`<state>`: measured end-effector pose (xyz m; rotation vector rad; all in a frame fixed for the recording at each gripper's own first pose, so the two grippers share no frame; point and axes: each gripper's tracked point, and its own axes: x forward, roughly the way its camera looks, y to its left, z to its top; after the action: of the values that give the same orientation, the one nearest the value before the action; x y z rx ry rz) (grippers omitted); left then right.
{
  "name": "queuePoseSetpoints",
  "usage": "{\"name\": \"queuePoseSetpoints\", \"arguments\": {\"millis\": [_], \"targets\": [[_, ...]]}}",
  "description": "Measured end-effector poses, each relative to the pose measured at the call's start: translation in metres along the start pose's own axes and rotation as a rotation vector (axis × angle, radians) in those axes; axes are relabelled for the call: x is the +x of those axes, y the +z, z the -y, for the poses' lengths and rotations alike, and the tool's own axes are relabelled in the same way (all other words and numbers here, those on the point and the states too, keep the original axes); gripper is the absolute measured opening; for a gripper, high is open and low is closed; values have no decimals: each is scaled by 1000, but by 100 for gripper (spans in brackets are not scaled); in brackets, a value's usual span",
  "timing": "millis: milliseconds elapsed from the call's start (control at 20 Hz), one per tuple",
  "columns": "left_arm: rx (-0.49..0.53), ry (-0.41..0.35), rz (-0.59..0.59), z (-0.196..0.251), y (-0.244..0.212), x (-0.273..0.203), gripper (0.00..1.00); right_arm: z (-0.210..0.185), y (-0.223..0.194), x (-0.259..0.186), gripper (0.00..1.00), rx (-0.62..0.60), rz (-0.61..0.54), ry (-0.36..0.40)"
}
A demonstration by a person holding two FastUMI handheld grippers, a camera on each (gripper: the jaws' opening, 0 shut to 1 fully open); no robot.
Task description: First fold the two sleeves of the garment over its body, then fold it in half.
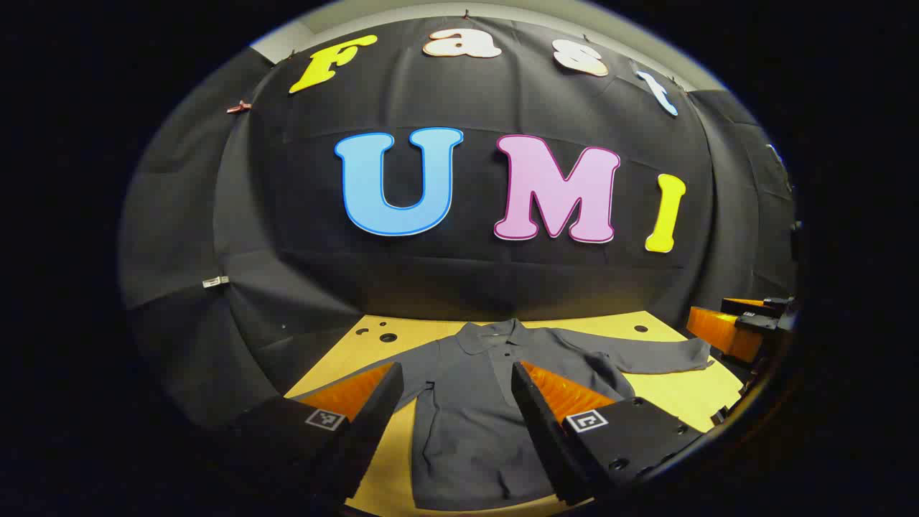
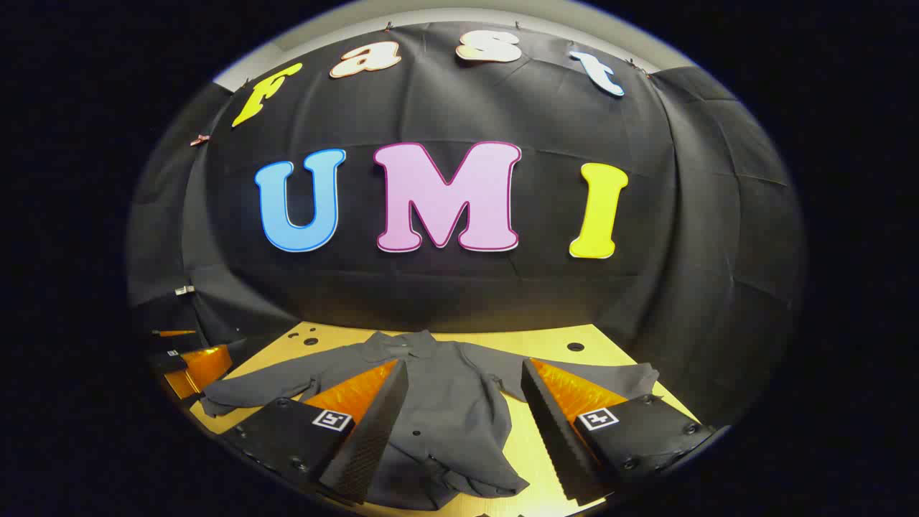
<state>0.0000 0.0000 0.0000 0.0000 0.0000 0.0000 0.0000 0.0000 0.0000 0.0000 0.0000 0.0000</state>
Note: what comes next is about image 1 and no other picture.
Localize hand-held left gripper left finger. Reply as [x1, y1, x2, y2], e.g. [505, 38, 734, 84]
[215, 361, 405, 503]

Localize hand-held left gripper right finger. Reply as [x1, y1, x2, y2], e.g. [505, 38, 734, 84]
[511, 359, 706, 507]

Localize grey long-sleeved shirt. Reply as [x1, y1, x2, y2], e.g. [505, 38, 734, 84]
[391, 320, 713, 512]

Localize black backdrop cloth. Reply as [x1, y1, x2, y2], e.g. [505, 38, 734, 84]
[118, 14, 798, 432]

